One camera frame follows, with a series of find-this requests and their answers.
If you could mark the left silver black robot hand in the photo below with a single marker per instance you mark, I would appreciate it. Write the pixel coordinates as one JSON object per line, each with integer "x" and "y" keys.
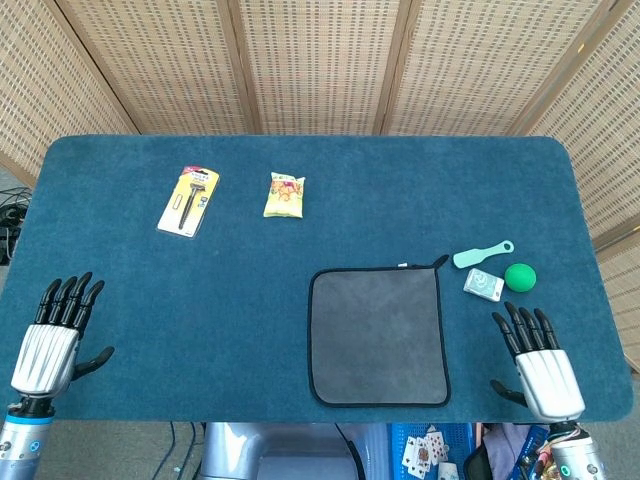
{"x": 47, "y": 350}

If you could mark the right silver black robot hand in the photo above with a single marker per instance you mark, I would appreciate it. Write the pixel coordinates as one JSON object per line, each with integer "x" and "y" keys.
{"x": 547, "y": 375}

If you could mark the grey green microfibre cloth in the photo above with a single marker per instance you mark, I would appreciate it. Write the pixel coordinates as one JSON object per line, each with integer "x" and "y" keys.
{"x": 377, "y": 337}

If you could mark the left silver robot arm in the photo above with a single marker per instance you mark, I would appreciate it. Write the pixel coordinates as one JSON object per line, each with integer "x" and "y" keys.
{"x": 22, "y": 440}

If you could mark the green ball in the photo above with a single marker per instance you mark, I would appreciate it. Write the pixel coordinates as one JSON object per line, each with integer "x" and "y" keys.
{"x": 520, "y": 277}

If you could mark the playing card deck box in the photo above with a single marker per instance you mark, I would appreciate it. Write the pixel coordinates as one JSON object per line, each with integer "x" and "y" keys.
{"x": 483, "y": 284}

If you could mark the blue plastic basket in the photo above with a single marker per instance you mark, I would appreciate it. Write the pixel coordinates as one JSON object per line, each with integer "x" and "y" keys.
{"x": 435, "y": 450}

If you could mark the loose playing cards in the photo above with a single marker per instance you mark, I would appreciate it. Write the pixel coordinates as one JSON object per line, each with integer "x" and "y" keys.
{"x": 425, "y": 450}

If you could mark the packaged black razor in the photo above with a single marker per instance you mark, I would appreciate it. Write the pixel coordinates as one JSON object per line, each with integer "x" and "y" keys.
{"x": 189, "y": 202}

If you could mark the blue table mat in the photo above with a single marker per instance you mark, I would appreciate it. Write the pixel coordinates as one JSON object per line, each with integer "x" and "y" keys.
{"x": 250, "y": 300}

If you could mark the silver robot torso base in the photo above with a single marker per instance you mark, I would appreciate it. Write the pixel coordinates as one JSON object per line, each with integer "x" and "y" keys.
{"x": 280, "y": 452}

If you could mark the yellow snack packet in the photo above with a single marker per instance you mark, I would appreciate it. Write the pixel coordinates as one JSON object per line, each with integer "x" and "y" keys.
{"x": 284, "y": 195}

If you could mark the woven folding screen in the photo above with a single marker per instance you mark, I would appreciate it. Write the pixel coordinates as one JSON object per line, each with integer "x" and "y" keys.
{"x": 320, "y": 65}

